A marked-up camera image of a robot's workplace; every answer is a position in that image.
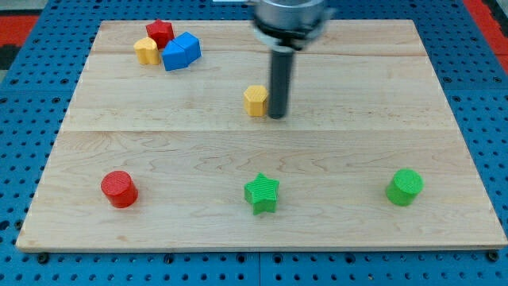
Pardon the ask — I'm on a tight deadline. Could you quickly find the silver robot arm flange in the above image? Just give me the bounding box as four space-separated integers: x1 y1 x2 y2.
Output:
252 0 336 53

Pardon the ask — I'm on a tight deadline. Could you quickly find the wooden board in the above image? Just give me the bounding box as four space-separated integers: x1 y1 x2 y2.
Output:
17 20 507 253

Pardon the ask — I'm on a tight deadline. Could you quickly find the yellow hexagon block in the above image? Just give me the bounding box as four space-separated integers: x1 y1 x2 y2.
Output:
244 85 268 117

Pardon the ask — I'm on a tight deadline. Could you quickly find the green star block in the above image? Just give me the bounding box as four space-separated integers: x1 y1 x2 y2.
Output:
244 173 279 215

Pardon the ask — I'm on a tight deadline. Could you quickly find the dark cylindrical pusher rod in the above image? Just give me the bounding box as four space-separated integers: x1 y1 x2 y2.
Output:
267 50 294 119

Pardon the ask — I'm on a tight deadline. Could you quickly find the blue cube block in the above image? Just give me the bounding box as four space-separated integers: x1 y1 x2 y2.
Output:
173 32 202 64

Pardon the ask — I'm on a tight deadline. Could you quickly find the blue pentagon block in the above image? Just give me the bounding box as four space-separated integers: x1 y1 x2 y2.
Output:
161 41 188 72

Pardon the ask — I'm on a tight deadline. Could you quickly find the red cylinder block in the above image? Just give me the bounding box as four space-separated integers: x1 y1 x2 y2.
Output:
100 170 138 208

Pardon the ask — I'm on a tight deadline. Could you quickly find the yellow heart block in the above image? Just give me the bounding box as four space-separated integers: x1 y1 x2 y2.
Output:
133 37 160 65

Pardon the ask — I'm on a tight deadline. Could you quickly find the red star block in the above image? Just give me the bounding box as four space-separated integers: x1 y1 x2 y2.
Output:
145 19 175 49

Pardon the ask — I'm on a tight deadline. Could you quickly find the green cylinder block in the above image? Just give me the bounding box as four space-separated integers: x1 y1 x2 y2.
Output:
385 168 425 207

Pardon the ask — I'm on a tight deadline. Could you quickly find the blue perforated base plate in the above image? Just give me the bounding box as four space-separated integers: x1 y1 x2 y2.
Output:
1 0 507 285

